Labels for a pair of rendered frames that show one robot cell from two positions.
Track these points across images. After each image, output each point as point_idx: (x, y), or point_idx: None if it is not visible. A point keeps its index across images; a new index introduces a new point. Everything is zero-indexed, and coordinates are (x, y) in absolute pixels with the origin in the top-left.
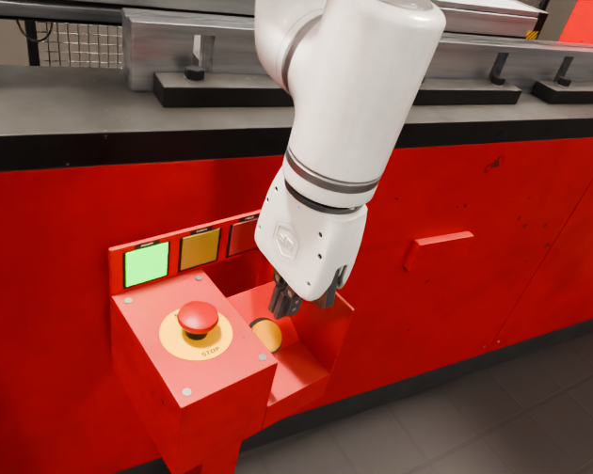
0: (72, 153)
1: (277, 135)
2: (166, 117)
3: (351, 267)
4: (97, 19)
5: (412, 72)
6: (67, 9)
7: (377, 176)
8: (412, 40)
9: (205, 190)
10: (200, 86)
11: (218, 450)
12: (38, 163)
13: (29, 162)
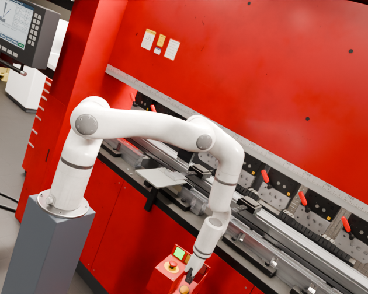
0: (194, 233)
1: (236, 263)
2: (218, 241)
3: (194, 271)
4: (244, 222)
5: (207, 233)
6: (238, 216)
7: (202, 251)
8: (207, 227)
9: (214, 263)
10: (231, 241)
11: (155, 293)
12: (188, 230)
13: (187, 229)
